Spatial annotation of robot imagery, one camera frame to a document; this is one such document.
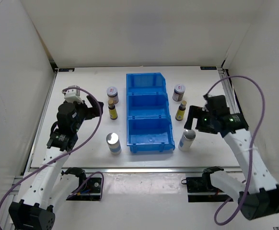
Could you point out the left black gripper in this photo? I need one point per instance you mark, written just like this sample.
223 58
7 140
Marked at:
96 111

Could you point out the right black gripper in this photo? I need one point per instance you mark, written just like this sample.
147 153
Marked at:
194 112

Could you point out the silver-top white canister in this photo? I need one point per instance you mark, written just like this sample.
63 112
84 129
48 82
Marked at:
187 138
113 142

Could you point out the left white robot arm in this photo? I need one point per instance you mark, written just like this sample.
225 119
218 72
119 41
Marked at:
51 185

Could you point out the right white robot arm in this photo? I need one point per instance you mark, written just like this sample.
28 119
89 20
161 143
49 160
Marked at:
259 195

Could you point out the right small yellow-label bottle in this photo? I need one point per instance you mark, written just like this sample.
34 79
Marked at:
181 111

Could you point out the small yellow-label bottle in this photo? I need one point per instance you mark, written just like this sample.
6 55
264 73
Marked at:
181 111
112 109

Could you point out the left small yellow-label bottle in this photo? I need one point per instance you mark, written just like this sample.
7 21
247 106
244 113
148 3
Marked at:
112 109

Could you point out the left white-lid spice jar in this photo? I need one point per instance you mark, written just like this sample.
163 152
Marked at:
112 93

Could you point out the white-lid spice jar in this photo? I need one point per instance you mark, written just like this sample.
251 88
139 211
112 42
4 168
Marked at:
112 93
178 93

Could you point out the right white-lid spice jar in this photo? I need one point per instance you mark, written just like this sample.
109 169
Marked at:
178 93

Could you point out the right black corner label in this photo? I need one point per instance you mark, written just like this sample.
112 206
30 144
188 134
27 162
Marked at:
208 67

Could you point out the black corner label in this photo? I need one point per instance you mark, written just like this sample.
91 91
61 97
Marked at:
66 69
208 67

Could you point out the blue three-compartment plastic bin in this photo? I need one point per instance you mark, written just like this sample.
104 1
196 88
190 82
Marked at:
149 124

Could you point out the left black corner label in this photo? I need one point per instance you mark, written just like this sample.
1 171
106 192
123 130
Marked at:
66 69

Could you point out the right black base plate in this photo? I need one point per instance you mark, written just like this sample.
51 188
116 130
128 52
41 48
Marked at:
198 193

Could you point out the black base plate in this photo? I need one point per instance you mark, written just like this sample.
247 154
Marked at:
198 193
92 190

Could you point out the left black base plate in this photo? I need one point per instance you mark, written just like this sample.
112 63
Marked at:
92 190

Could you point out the left aluminium rail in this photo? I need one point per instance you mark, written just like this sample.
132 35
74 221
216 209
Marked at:
40 123

